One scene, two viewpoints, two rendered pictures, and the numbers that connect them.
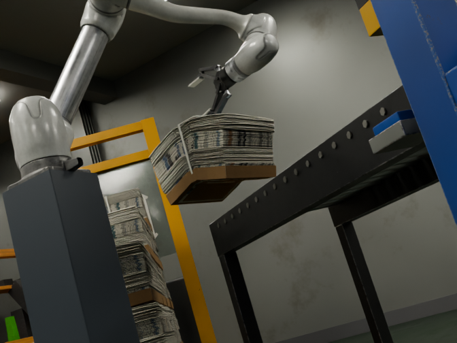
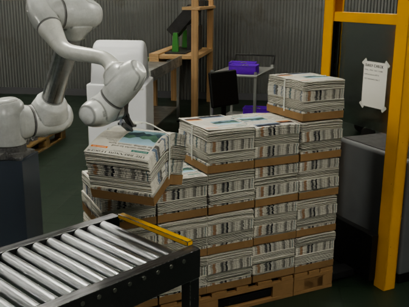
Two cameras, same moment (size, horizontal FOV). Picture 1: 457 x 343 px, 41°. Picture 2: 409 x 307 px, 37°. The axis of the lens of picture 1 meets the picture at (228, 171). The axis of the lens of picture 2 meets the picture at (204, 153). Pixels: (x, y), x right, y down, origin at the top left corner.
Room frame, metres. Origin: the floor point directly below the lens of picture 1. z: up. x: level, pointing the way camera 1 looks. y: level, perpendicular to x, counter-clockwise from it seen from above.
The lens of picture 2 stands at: (1.68, -2.40, 1.74)
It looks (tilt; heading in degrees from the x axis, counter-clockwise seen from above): 15 degrees down; 70
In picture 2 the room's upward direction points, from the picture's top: 1 degrees clockwise
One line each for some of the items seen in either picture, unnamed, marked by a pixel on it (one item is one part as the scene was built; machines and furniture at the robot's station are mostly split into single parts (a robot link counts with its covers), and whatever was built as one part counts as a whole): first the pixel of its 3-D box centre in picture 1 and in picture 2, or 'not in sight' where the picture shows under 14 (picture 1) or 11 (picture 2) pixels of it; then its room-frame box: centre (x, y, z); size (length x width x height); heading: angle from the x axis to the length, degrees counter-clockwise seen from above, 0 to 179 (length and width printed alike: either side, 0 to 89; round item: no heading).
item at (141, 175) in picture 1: (120, 216); (366, 75); (3.91, 0.75, 1.27); 0.57 x 0.01 x 0.65; 96
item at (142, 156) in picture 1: (107, 165); (367, 17); (3.89, 0.75, 1.62); 0.75 x 0.06 x 0.06; 96
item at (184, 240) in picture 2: not in sight; (153, 228); (2.30, -0.14, 0.81); 0.43 x 0.03 x 0.02; 116
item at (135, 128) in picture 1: (100, 137); not in sight; (3.89, 0.75, 1.82); 0.75 x 0.06 x 0.06; 96
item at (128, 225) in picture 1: (108, 246); (215, 143); (2.88, 0.64, 0.95); 0.38 x 0.29 x 0.23; 96
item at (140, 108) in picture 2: not in sight; (122, 105); (3.00, 3.59, 0.66); 0.67 x 0.61 x 1.31; 65
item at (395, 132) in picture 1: (407, 134); not in sight; (1.12, -0.33, 0.69); 0.10 x 0.10 x 0.03; 26
